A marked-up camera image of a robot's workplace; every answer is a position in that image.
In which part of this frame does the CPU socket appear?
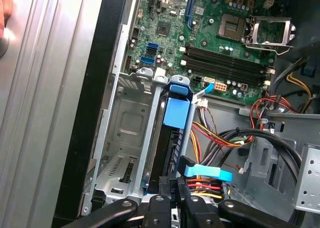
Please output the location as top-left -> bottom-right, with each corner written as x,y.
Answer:
216,12 -> 248,40

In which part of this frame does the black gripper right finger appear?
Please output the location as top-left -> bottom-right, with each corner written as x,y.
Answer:
176,177 -> 298,228

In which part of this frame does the hard disk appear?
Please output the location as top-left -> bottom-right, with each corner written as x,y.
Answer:
144,75 -> 196,196

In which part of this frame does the thick black wire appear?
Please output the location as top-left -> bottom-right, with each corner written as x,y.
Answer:
199,128 -> 304,185

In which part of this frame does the blue expansion slot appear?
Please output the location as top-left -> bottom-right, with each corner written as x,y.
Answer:
186,0 -> 199,30

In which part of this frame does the black RAM slot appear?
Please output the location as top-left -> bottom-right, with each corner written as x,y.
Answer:
186,43 -> 270,73
185,49 -> 268,79
184,62 -> 266,89
184,55 -> 267,84

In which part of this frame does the orange red wire bundle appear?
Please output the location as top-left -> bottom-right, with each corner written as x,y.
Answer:
189,95 -> 300,165

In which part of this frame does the grey metal drive cage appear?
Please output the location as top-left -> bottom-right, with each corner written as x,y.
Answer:
237,107 -> 320,213

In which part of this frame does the metal socket cover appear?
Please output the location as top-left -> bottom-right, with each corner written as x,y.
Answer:
246,15 -> 297,48

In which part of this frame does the metal locking lever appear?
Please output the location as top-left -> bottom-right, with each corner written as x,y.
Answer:
244,36 -> 295,56

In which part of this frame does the person's bare hand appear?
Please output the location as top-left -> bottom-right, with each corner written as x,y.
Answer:
0,0 -> 14,37

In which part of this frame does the green motherboard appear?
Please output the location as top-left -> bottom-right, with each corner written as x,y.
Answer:
121,0 -> 295,106

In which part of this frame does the blue wire white plug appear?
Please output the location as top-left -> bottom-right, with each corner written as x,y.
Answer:
191,82 -> 216,109

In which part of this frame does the blue wire black plug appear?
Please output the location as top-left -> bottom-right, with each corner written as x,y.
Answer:
178,155 -> 234,182

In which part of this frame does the round black tool blue ring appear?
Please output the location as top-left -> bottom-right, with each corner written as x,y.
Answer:
0,36 -> 10,59

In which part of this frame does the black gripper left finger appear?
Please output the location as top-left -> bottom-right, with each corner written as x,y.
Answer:
61,176 -> 171,228

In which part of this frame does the open black PC case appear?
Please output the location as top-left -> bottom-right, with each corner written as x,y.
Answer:
51,0 -> 320,228

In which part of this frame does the grey metal disk bay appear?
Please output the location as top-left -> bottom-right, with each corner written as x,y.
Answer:
79,67 -> 197,216

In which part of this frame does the yellow wire bundle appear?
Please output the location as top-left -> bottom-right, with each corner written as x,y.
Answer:
284,72 -> 316,114

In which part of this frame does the red yellow power wire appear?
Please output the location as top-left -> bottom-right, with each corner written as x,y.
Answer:
169,178 -> 224,201

